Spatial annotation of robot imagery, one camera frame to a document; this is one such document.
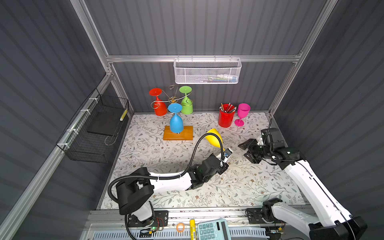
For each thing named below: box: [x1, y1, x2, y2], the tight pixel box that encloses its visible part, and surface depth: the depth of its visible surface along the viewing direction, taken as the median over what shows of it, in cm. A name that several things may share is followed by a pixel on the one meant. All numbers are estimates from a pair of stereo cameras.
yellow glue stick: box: [189, 218, 196, 240], surface depth 71 cm
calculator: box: [197, 218, 231, 240], surface depth 70 cm
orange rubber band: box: [176, 222, 185, 233], surface depth 72 cm
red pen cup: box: [218, 102, 237, 128], surface depth 108 cm
